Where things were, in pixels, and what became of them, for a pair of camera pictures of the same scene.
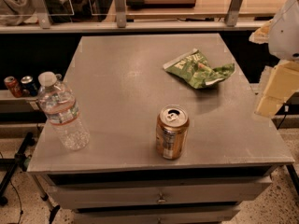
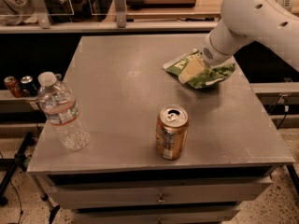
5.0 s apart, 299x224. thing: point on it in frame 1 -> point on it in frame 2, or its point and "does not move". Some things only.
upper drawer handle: x=162 y=199 does not move
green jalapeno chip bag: x=195 y=70 does not move
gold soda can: x=172 y=125 does not move
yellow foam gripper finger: x=283 y=82 -> x=192 y=68
